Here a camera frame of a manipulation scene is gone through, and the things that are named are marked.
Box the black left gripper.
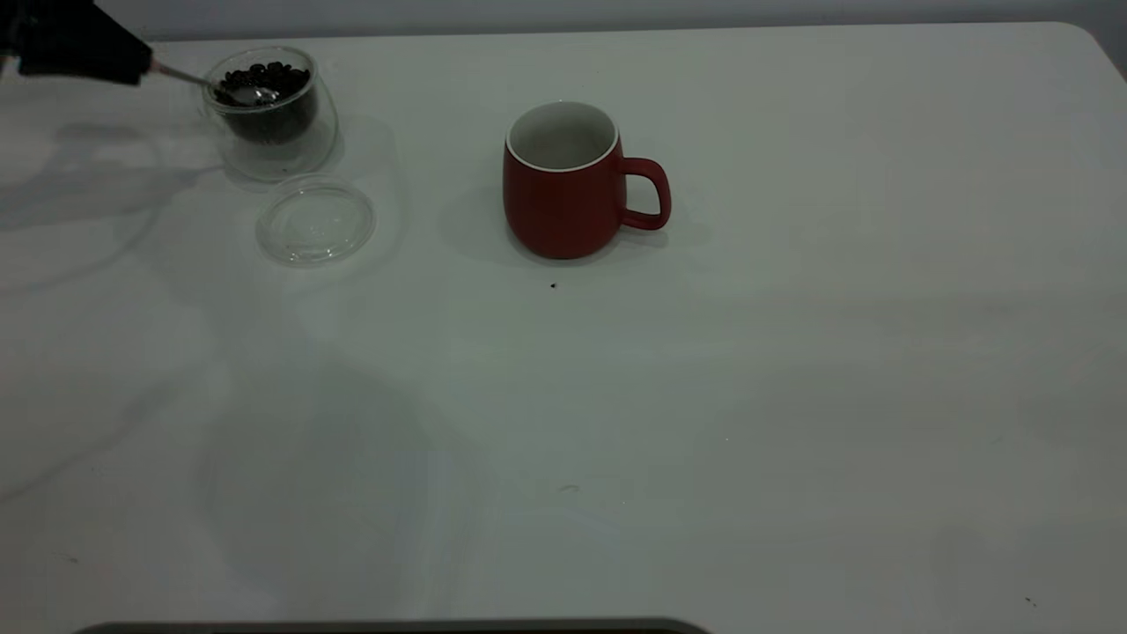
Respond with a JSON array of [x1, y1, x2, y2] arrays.
[[0, 0, 154, 87]]

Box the pink-handled metal spoon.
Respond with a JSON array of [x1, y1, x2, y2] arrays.
[[148, 60, 280, 107]]

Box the red ceramic mug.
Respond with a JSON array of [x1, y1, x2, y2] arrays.
[[503, 100, 672, 261]]

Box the dark coffee beans pile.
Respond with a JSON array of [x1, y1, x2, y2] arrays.
[[216, 62, 318, 144]]

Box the clear glass lid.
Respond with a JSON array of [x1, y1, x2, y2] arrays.
[[255, 173, 377, 268]]

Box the clear glass jar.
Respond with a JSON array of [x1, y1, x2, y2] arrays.
[[201, 46, 339, 183]]

